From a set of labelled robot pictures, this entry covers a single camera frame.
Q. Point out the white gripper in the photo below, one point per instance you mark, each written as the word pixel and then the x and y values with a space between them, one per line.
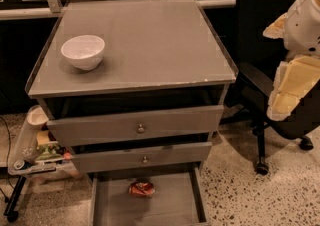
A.
pixel 304 28

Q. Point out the red coke can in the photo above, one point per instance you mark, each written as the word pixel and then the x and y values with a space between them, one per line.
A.
pixel 142 189

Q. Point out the grey drawer cabinet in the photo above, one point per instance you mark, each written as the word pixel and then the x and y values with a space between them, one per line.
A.
pixel 159 55

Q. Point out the grey bottom drawer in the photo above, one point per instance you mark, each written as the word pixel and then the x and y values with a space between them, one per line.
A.
pixel 177 201

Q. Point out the grey drawer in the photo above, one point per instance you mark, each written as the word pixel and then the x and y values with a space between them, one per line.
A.
pixel 135 126
pixel 141 157
pixel 177 201

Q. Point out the grey middle drawer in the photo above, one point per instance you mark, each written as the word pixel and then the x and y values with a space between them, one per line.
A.
pixel 141 157

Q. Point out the grey top drawer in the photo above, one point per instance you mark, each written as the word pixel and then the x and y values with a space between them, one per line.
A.
pixel 135 126

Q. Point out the black office chair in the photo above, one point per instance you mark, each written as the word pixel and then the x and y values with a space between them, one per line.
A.
pixel 257 58

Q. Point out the white ceramic bowl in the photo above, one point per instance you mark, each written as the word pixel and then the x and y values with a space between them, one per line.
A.
pixel 84 52

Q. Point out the green snack bag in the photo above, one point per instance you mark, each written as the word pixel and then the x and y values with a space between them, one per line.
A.
pixel 49 151

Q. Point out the black tray stand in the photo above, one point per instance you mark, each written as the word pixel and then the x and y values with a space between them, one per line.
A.
pixel 10 213

